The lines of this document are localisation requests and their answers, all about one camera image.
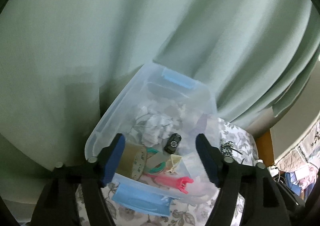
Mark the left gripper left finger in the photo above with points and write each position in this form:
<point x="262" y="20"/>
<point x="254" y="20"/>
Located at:
<point x="57" y="203"/>

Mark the orange wooden bed frame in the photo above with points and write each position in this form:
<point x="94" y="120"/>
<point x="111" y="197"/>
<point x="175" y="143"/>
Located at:
<point x="265" y="148"/>

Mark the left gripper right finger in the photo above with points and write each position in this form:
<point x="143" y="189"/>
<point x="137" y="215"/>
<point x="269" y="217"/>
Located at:
<point x="264" y="204"/>

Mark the beige quilted bedspread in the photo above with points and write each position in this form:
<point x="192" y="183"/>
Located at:
<point x="306" y="151"/>

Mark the black car key fob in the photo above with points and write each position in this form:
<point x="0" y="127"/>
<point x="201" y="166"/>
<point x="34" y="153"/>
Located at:
<point x="172" y="143"/>

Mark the red hair claw clip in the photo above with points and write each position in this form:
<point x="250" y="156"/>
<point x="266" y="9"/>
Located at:
<point x="201" y="124"/>

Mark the pink plastic clip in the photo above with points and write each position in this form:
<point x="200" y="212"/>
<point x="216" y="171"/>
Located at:
<point x="173" y="182"/>

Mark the white paper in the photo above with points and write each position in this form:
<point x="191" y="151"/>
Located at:
<point x="151" y="127"/>

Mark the white bed headboard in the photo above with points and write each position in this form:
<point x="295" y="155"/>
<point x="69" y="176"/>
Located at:
<point x="294" y="122"/>

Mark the brown packing tape roll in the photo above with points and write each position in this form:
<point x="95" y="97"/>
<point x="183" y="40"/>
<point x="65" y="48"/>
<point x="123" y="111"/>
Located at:
<point x="133" y="161"/>

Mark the green curtain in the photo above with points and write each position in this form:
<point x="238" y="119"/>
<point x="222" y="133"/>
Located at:
<point x="64" y="61"/>

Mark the clear plastic storage bin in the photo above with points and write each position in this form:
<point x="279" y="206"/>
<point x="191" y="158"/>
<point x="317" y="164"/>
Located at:
<point x="176" y="95"/>

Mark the cream hair clip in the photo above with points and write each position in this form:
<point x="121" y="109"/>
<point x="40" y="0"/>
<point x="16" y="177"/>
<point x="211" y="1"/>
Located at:
<point x="172" y="164"/>

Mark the floral white blanket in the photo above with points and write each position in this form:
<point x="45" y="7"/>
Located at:
<point x="128" y="206"/>

